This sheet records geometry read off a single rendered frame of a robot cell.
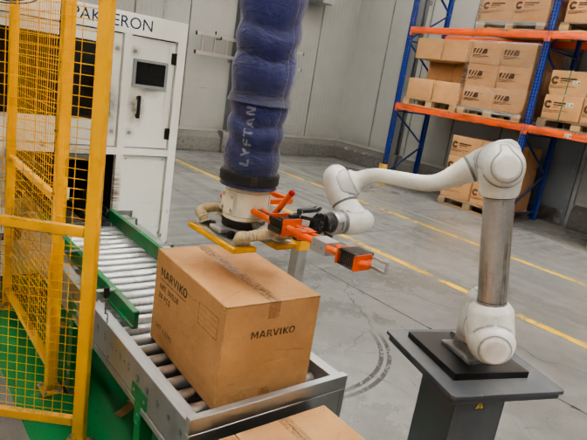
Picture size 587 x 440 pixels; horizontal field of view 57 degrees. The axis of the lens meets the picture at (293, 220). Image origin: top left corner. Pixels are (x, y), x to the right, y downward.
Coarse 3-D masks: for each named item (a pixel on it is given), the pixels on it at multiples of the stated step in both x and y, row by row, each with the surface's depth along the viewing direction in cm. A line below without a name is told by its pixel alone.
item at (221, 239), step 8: (192, 224) 212; (200, 224) 211; (208, 224) 210; (200, 232) 208; (208, 232) 205; (216, 232) 205; (232, 232) 199; (216, 240) 199; (224, 240) 197; (232, 240) 198; (224, 248) 195; (232, 248) 191; (240, 248) 193; (248, 248) 195; (256, 248) 197
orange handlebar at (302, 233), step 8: (272, 192) 237; (272, 200) 221; (280, 200) 224; (264, 216) 195; (296, 232) 182; (304, 232) 179; (312, 232) 181; (304, 240) 180; (328, 248) 170; (336, 248) 169; (360, 264) 160; (368, 264) 161
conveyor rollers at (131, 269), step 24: (48, 240) 331; (72, 240) 340; (120, 240) 350; (72, 264) 299; (120, 264) 315; (144, 264) 316; (120, 288) 280; (144, 288) 288; (144, 312) 261; (144, 336) 234; (168, 360) 222; (192, 408) 191
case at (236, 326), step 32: (160, 256) 225; (192, 256) 223; (224, 256) 229; (256, 256) 235; (160, 288) 225; (192, 288) 201; (224, 288) 195; (256, 288) 200; (288, 288) 205; (160, 320) 226; (192, 320) 201; (224, 320) 181; (256, 320) 189; (288, 320) 198; (192, 352) 202; (224, 352) 185; (256, 352) 193; (288, 352) 202; (192, 384) 202; (224, 384) 189; (256, 384) 198; (288, 384) 207
